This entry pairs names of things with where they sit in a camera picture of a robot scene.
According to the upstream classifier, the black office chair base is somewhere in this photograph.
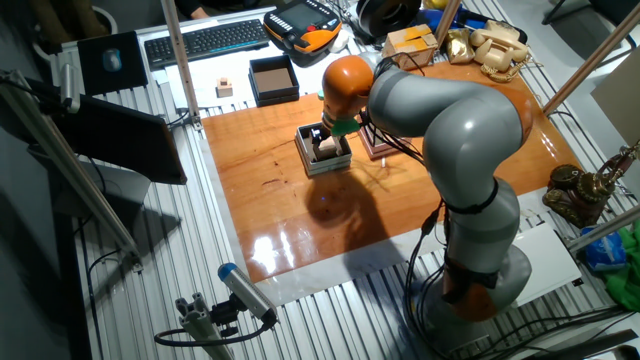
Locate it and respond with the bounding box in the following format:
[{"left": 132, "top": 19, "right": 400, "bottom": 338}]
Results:
[{"left": 542, "top": 0, "right": 640, "bottom": 26}]

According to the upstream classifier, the black camera cable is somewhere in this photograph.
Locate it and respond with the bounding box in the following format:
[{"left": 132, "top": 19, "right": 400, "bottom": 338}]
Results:
[{"left": 153, "top": 319, "right": 274, "bottom": 348}]

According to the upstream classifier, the teal edged gift box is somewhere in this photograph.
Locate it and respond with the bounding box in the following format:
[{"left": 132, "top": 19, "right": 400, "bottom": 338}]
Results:
[{"left": 293, "top": 119, "right": 354, "bottom": 177}]

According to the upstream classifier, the round bin brown inside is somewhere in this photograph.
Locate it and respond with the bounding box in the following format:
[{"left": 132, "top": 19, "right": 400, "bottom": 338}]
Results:
[{"left": 27, "top": 0, "right": 120, "bottom": 61}]

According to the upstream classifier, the blue black bag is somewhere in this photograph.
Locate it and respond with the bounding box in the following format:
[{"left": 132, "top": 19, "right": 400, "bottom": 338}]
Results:
[{"left": 414, "top": 7, "right": 529, "bottom": 45}]

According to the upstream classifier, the black keyboard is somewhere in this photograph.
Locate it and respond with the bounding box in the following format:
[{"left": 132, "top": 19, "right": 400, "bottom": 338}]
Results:
[{"left": 143, "top": 18, "right": 271, "bottom": 72}]

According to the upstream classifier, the aluminium frame strut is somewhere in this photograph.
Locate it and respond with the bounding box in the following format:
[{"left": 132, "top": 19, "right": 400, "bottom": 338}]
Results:
[
  {"left": 567, "top": 204, "right": 640, "bottom": 254},
  {"left": 434, "top": 0, "right": 461, "bottom": 49},
  {"left": 542, "top": 2, "right": 640, "bottom": 116},
  {"left": 0, "top": 69, "right": 144, "bottom": 274},
  {"left": 159, "top": 0, "right": 204, "bottom": 131}
]

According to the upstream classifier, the white flat panel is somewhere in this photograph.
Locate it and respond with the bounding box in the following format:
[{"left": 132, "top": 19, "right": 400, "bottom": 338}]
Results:
[{"left": 512, "top": 222, "right": 584, "bottom": 307}]

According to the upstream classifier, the black camera clamp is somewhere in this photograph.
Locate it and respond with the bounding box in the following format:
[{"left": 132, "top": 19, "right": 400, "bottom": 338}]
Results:
[{"left": 209, "top": 294, "right": 242, "bottom": 339}]

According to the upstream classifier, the white rounded object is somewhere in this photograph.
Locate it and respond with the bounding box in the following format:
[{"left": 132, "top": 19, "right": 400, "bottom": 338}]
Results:
[{"left": 327, "top": 28, "right": 351, "bottom": 54}]

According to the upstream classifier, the orange black teach pendant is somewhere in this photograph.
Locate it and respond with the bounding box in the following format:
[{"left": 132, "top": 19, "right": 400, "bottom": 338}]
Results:
[{"left": 263, "top": 0, "right": 344, "bottom": 56}]

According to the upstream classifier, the white paper sheet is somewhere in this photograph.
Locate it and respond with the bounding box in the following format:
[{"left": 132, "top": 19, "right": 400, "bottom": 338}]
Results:
[{"left": 164, "top": 42, "right": 361, "bottom": 109}]

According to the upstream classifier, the blue plastic bag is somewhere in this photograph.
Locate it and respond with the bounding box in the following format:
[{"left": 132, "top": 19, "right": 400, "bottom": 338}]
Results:
[{"left": 579, "top": 225, "right": 627, "bottom": 273}]

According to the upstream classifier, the beige vintage telephone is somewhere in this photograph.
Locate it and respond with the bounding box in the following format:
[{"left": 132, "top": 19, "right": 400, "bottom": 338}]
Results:
[{"left": 468, "top": 19, "right": 544, "bottom": 84}]

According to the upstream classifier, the short aluminium profile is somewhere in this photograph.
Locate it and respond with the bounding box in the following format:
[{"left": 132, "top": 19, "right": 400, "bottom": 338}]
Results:
[{"left": 174, "top": 292, "right": 236, "bottom": 360}]

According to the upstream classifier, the beige cardboard panel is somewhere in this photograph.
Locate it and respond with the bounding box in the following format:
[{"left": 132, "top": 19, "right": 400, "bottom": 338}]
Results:
[{"left": 590, "top": 47, "right": 640, "bottom": 149}]

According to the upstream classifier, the gold foil object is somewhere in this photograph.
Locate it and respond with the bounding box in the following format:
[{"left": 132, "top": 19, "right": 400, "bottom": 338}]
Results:
[{"left": 444, "top": 28, "right": 476, "bottom": 65}]

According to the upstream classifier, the silver camera blue cap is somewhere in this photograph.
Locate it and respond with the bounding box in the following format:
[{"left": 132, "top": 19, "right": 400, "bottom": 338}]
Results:
[{"left": 217, "top": 262, "right": 279, "bottom": 326}]

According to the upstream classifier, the green cloth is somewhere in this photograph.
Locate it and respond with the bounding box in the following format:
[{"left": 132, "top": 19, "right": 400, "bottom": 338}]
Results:
[{"left": 602, "top": 227, "right": 640, "bottom": 312}]

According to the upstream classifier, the black flat monitor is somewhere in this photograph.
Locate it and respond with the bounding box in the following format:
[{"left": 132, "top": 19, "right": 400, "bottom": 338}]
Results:
[{"left": 49, "top": 94, "right": 189, "bottom": 186}]

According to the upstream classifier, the large wooden cube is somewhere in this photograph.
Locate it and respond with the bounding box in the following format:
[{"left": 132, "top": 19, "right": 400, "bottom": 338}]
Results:
[{"left": 317, "top": 137, "right": 346, "bottom": 162}]

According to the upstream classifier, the black round spool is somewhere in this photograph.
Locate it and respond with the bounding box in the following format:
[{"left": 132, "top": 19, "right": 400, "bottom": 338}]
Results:
[{"left": 355, "top": 0, "right": 423, "bottom": 44}]

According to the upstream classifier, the small silver camera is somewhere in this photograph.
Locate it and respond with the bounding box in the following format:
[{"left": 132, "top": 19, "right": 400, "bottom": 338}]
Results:
[{"left": 59, "top": 62, "right": 81, "bottom": 114}]

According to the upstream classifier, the grey flat stand base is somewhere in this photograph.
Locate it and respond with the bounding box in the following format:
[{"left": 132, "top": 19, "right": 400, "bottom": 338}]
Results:
[{"left": 52, "top": 162, "right": 151, "bottom": 221}]

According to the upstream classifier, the black mouse pad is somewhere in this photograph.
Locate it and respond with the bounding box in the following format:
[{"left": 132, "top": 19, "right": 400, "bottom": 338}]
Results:
[{"left": 76, "top": 30, "right": 150, "bottom": 97}]

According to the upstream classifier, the antique brass telephone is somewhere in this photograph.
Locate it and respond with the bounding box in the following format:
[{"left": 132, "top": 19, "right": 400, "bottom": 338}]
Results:
[{"left": 542, "top": 142, "right": 640, "bottom": 230}]

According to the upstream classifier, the pink gift box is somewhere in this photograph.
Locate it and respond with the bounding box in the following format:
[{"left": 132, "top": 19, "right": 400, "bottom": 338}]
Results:
[{"left": 357, "top": 123, "right": 426, "bottom": 168}]

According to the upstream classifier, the blue computer mouse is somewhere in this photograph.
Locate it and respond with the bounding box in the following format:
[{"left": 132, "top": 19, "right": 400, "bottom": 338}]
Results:
[{"left": 102, "top": 47, "right": 123, "bottom": 73}]

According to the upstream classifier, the dark sleeved forearm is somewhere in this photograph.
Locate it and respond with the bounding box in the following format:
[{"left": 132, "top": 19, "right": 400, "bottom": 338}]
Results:
[{"left": 174, "top": 0, "right": 261, "bottom": 16}]

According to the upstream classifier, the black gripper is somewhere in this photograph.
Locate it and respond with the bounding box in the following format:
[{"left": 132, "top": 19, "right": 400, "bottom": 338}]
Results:
[{"left": 309, "top": 125, "right": 347, "bottom": 162}]

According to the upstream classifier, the black gift box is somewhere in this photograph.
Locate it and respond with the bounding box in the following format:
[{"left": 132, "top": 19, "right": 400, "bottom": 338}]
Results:
[{"left": 248, "top": 53, "right": 301, "bottom": 108}]

